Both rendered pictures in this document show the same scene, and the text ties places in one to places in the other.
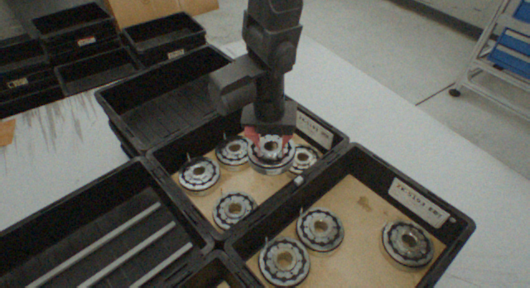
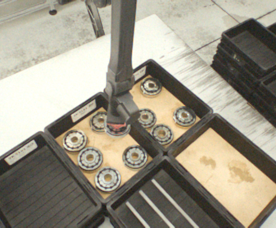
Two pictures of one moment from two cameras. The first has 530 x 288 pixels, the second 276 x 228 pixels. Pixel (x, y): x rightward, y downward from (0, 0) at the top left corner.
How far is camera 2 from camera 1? 0.82 m
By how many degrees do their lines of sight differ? 53
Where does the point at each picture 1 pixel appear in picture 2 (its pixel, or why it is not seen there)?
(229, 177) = (107, 163)
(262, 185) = (114, 145)
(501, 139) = (23, 37)
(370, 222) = (138, 99)
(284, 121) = not seen: hidden behind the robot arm
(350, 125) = (50, 101)
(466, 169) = (93, 56)
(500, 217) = not seen: hidden behind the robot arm
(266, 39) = (132, 79)
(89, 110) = not seen: outside the picture
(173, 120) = (47, 209)
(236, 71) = (129, 102)
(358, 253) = (154, 106)
